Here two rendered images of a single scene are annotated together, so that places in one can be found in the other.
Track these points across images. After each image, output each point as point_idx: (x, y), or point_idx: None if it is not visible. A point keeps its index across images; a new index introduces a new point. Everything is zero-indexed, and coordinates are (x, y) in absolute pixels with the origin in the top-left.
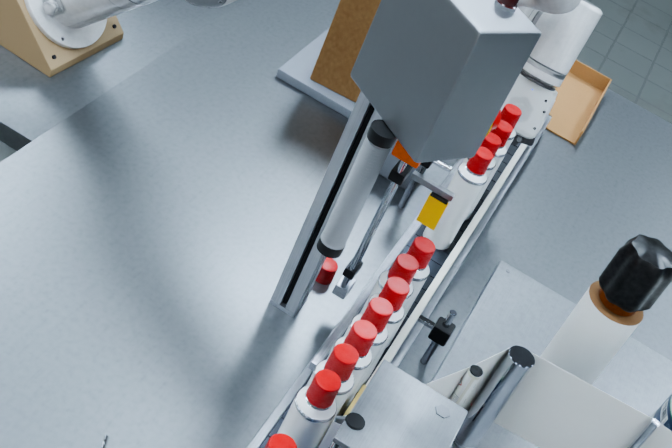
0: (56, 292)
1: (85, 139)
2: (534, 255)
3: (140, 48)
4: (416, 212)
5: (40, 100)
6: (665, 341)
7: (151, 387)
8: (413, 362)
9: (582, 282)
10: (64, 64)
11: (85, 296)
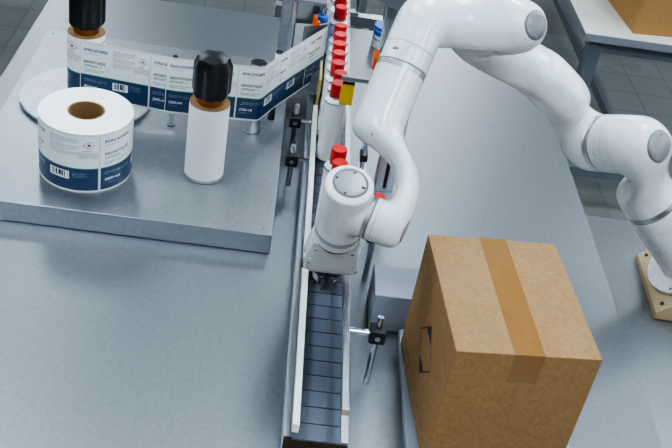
0: (481, 151)
1: (568, 228)
2: (239, 290)
3: (636, 317)
4: (350, 281)
5: (616, 241)
6: (104, 266)
7: (406, 131)
8: (293, 182)
9: (189, 285)
10: (640, 264)
11: (469, 153)
